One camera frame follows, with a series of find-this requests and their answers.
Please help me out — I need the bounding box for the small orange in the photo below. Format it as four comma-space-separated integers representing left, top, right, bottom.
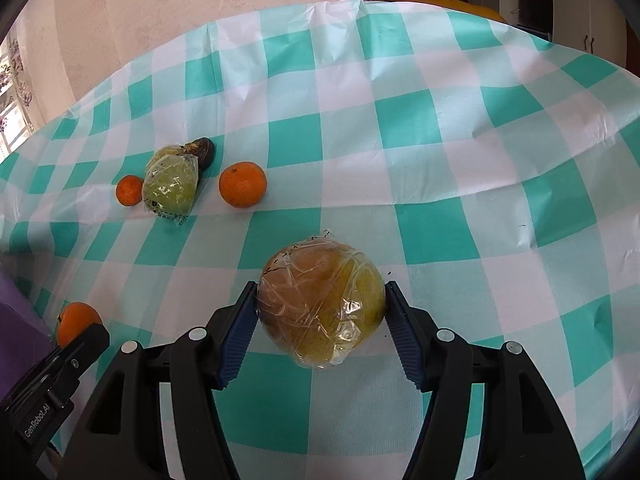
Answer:
115, 174, 143, 207

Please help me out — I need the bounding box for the green fruit front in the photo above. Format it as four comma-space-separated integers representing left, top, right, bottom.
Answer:
142, 153, 200, 221

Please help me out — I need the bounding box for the large yellow-brown fruit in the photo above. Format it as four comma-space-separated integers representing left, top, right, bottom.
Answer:
257, 236, 385, 368

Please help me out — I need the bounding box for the purple cardboard box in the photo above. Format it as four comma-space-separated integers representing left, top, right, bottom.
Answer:
0, 269, 54, 400

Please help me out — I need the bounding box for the wrapped yellow-green fruit back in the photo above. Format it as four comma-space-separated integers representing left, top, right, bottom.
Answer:
150, 144, 186, 165

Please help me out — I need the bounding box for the dark mangosteen back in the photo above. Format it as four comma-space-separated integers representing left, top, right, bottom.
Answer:
183, 138, 216, 174

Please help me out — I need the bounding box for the window with lattice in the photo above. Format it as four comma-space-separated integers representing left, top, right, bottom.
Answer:
0, 34, 34, 160

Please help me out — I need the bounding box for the teal white checkered tablecloth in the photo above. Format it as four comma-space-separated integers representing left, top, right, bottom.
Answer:
1, 0, 639, 477

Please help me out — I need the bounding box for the yellow sofa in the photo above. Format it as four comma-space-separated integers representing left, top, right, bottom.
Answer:
375, 0, 506, 23

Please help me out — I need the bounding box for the white cabinet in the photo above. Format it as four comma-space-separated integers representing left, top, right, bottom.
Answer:
470, 0, 627, 66

